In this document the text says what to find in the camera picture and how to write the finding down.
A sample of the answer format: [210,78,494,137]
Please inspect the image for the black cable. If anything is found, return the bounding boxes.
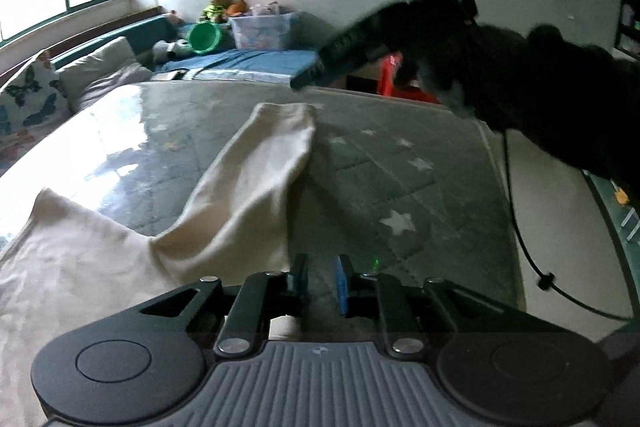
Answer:
[500,129,636,322]

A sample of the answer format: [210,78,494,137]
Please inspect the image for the green plastic bucket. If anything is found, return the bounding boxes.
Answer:
[187,21,224,56]

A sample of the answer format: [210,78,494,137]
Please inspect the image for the clear plastic storage box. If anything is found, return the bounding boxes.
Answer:
[229,11,303,52]

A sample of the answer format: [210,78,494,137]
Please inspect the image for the beige cushion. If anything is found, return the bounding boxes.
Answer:
[52,36,140,85]
[74,62,153,112]

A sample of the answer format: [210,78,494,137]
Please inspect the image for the grey stuffed toy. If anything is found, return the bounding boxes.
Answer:
[152,39,193,62]

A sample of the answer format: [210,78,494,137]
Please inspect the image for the butterfly print cushion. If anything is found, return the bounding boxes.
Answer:
[0,49,71,138]

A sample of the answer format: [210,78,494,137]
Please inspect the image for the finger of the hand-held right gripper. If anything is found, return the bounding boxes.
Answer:
[290,1,418,90]

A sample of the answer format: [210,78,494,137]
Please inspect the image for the red plastic stool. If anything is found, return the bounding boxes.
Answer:
[377,52,443,105]

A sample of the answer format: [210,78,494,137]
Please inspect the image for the blue quilted mat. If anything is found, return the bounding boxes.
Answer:
[152,49,321,82]

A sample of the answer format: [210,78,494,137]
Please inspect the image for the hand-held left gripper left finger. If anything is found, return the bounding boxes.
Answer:
[120,253,309,360]

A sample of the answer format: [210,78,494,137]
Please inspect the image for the brown stuffed toy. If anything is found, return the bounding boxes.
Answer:
[202,0,233,24]

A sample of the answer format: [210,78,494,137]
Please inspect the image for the cream pants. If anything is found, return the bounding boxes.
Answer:
[0,102,318,427]

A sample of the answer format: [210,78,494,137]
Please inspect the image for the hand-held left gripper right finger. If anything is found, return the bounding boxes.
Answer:
[336,254,523,358]

